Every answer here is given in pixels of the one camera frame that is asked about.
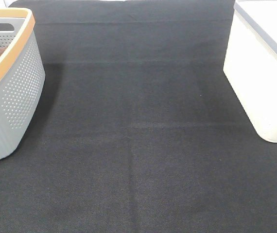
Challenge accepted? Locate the black fabric table mat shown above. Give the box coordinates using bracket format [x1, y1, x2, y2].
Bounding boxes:
[0, 0, 277, 233]

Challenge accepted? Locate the grey perforated laundry basket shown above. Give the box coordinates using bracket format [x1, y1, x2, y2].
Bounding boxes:
[0, 8, 45, 159]

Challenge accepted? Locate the white slotted storage basket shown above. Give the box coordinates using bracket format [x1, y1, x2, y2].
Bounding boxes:
[223, 0, 277, 143]

